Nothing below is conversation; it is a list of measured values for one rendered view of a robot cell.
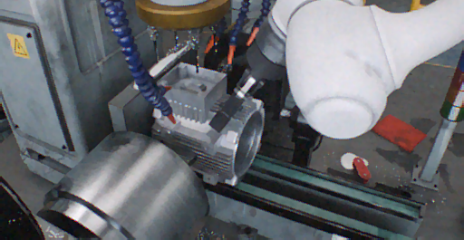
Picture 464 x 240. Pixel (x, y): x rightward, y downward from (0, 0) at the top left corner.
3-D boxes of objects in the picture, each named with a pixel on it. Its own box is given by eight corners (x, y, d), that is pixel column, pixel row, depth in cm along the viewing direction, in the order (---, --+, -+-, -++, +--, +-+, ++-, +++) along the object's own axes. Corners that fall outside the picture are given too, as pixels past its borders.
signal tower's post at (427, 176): (410, 183, 106) (459, 52, 81) (412, 165, 112) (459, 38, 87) (437, 191, 104) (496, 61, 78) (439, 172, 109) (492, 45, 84)
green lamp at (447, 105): (439, 118, 93) (445, 103, 90) (440, 105, 97) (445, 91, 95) (463, 124, 91) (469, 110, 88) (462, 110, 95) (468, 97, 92)
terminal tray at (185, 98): (158, 110, 88) (154, 83, 84) (183, 87, 96) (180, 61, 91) (204, 126, 84) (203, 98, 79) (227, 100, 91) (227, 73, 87)
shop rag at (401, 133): (370, 129, 126) (370, 127, 125) (389, 114, 132) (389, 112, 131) (409, 152, 117) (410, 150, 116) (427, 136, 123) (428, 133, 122)
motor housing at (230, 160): (155, 171, 94) (144, 108, 83) (195, 127, 108) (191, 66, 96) (229, 201, 87) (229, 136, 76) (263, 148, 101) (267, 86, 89)
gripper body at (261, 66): (268, 25, 68) (243, 60, 75) (248, 45, 62) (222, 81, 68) (302, 52, 68) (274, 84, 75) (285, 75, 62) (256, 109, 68)
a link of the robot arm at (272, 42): (262, 17, 58) (243, 44, 62) (310, 56, 58) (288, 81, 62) (282, -2, 64) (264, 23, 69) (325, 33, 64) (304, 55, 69)
